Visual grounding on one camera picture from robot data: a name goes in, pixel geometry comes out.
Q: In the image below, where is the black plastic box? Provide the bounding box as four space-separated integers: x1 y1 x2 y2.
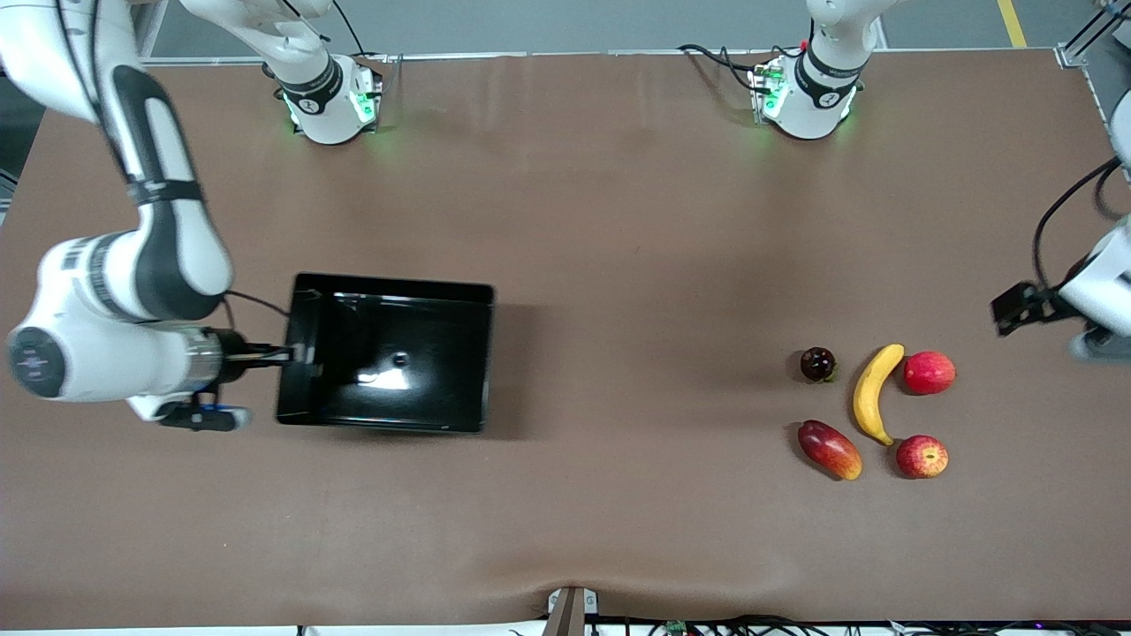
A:
275 272 497 435

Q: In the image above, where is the yellow banana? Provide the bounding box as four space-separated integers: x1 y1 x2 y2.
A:
853 344 907 447

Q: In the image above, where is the small red yellow apple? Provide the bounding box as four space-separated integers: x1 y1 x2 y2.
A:
896 435 950 480

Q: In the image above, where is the red yellow mango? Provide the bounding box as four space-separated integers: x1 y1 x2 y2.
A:
797 420 863 481

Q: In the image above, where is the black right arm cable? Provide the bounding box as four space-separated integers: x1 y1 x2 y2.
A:
219 290 294 329

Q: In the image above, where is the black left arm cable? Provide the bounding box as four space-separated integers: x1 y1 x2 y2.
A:
1031 155 1125 292

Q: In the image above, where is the black cable at arm base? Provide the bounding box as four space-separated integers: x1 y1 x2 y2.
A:
678 42 783 93

